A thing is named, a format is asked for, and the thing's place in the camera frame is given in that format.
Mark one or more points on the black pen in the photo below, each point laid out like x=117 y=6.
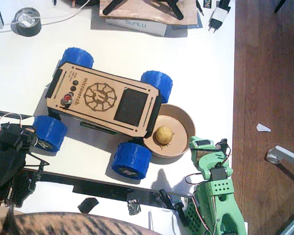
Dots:
x=199 y=8

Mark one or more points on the black flat bar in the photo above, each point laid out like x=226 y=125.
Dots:
x=100 y=188

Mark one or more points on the thin black strip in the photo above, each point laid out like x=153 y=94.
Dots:
x=5 y=113

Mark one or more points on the wooden microrover chassis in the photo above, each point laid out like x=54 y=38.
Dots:
x=100 y=78

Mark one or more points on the brown striped fuzzy object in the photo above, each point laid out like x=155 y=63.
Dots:
x=63 y=224

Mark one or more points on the white paper scrap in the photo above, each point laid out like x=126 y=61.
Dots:
x=262 y=127

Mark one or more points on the white SUNLU box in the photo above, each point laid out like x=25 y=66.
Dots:
x=137 y=25

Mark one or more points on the brown wooden board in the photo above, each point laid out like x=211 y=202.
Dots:
x=142 y=12

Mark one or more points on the grey metal furniture leg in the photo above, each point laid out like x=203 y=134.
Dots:
x=289 y=154

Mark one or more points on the black tape piece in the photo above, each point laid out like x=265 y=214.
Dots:
x=88 y=205

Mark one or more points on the green perforated arm base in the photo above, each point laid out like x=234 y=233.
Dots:
x=193 y=218

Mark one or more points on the round wooden bowl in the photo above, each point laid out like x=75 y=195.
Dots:
x=183 y=122

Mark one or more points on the black tape roll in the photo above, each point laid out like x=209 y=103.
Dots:
x=29 y=30

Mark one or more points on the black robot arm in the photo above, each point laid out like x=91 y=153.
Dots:
x=5 y=161

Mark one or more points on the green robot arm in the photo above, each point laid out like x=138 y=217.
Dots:
x=223 y=210

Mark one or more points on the black tripod leg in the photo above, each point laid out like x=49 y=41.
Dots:
x=177 y=12
x=110 y=7

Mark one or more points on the black floor object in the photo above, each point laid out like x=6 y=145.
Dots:
x=280 y=5

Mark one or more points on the black printed card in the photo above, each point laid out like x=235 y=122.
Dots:
x=207 y=3

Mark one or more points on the white black power adapter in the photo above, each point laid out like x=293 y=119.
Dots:
x=218 y=16

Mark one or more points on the crumpled dark tape piece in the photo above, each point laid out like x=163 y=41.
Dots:
x=134 y=207

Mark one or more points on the blue rover wheel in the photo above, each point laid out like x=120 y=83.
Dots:
x=50 y=132
x=132 y=159
x=159 y=84
x=77 y=57

